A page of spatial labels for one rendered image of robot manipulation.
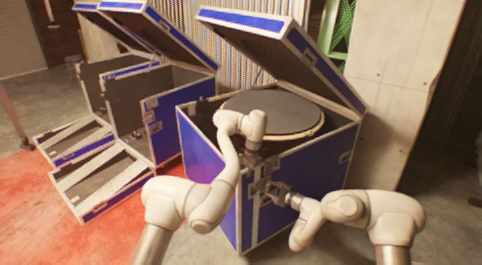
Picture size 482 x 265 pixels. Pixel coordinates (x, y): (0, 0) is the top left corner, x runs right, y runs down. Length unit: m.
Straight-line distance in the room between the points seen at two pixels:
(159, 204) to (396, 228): 0.77
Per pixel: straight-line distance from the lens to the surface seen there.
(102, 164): 3.22
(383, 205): 0.95
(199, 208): 0.86
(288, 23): 1.25
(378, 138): 2.44
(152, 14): 2.36
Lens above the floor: 1.89
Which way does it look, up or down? 28 degrees down
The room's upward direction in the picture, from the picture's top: straight up
